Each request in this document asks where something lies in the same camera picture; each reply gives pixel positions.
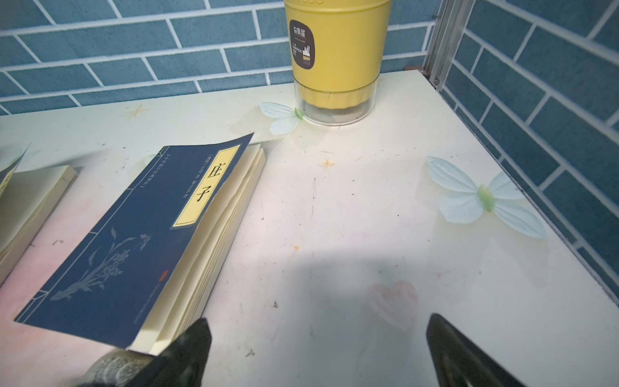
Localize blue book Zhuangzi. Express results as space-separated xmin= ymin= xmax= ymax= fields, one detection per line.
xmin=15 ymin=135 xmax=266 ymax=356

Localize yellow pen holder cup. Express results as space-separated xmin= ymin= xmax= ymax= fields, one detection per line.
xmin=285 ymin=0 xmax=392 ymax=126

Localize grey striped cleaning cloth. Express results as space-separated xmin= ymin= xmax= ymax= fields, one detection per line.
xmin=77 ymin=349 xmax=154 ymax=386

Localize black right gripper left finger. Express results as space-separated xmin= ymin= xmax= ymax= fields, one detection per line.
xmin=127 ymin=318 xmax=212 ymax=387

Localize blue book Yuewei notes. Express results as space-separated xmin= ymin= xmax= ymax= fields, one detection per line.
xmin=1 ymin=146 xmax=77 ymax=282

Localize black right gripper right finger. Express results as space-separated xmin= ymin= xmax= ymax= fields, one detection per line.
xmin=426 ymin=313 xmax=524 ymax=387

